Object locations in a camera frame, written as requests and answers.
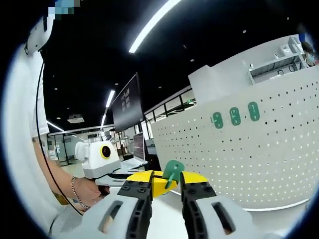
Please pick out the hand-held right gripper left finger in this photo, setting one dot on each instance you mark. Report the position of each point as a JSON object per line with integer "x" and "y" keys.
{"x": 97, "y": 219}

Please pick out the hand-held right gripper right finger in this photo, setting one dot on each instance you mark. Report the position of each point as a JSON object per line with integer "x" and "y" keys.
{"x": 236, "y": 219}

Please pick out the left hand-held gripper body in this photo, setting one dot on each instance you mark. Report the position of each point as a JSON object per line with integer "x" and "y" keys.
{"x": 97, "y": 161}

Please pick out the green hook assembly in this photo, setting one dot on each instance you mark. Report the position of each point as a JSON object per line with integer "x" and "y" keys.
{"x": 174, "y": 171}
{"x": 217, "y": 122}
{"x": 253, "y": 112}
{"x": 235, "y": 117}

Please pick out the white perforated mounting plate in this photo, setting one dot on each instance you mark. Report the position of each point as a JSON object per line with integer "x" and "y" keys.
{"x": 236, "y": 174}

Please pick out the person's left hand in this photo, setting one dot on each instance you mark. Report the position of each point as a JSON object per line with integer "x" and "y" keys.
{"x": 89, "y": 193}

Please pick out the short ceiling strip light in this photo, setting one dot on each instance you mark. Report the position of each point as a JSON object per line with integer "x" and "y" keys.
{"x": 103, "y": 120}
{"x": 110, "y": 98}
{"x": 56, "y": 126}

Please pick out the open laptop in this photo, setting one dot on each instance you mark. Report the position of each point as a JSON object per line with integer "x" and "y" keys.
{"x": 139, "y": 147}

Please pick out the ceiling air conditioner unit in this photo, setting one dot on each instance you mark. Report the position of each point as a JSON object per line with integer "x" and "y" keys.
{"x": 74, "y": 119}

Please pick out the large black display screen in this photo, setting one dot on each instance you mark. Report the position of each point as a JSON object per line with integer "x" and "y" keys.
{"x": 127, "y": 107}

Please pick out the long ceiling strip light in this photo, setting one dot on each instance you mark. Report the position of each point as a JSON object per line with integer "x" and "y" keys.
{"x": 134, "y": 47}

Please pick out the white chest-worn device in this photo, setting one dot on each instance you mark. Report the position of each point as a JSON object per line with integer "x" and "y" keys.
{"x": 37, "y": 37}

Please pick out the metal storage shelf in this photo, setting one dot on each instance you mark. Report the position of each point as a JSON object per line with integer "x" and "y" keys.
{"x": 274, "y": 66}

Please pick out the white storage bin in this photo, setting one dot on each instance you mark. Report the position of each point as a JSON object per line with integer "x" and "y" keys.
{"x": 285, "y": 49}

